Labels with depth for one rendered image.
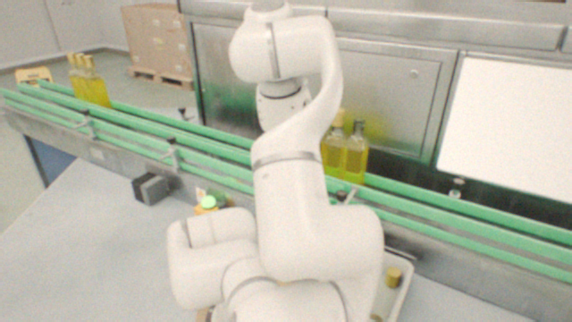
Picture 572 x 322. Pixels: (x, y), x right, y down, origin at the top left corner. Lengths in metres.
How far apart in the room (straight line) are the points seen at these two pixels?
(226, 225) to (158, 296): 0.41
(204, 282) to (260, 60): 0.34
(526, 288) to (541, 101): 0.44
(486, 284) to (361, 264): 0.68
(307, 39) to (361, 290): 0.31
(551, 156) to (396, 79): 0.41
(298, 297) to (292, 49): 0.30
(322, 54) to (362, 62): 0.59
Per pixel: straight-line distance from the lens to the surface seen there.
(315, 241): 0.36
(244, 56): 0.47
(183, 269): 0.59
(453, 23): 0.98
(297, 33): 0.47
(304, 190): 0.37
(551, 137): 1.04
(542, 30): 0.97
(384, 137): 1.09
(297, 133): 0.39
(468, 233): 0.99
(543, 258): 1.01
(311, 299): 0.45
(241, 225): 0.68
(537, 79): 0.99
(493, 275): 1.03
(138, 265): 1.14
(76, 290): 1.14
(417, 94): 1.03
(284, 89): 0.58
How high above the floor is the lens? 1.52
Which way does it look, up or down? 30 degrees down
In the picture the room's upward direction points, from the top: straight up
